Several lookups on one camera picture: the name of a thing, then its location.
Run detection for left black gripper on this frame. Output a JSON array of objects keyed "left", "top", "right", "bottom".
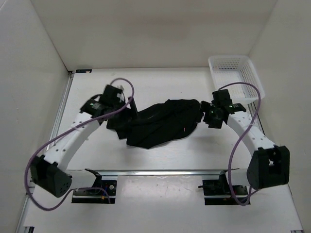
[{"left": 110, "top": 97, "right": 141, "bottom": 128}]

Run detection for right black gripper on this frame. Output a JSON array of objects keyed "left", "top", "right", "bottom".
[{"left": 194, "top": 100, "right": 224, "bottom": 129}]

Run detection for black shorts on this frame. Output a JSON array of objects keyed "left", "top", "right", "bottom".
[{"left": 109, "top": 99, "right": 202, "bottom": 149}]

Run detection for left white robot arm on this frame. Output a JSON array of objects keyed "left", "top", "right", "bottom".
[{"left": 24, "top": 84, "right": 133, "bottom": 198}]

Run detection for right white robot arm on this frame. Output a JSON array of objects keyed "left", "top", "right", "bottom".
[{"left": 200, "top": 89, "right": 290, "bottom": 194}]

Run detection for white plastic basket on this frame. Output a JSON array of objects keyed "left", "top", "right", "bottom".
[{"left": 208, "top": 55, "right": 265, "bottom": 104}]

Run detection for dark corner label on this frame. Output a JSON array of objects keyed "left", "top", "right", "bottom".
[{"left": 75, "top": 69, "right": 92, "bottom": 73}]

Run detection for aluminium frame rail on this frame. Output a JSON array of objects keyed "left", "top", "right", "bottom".
[{"left": 98, "top": 169, "right": 277, "bottom": 177}]

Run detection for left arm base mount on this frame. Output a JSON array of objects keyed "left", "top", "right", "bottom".
[{"left": 71, "top": 169, "right": 117, "bottom": 204}]

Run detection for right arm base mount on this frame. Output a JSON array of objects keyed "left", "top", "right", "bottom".
[{"left": 198, "top": 179, "right": 249, "bottom": 206}]

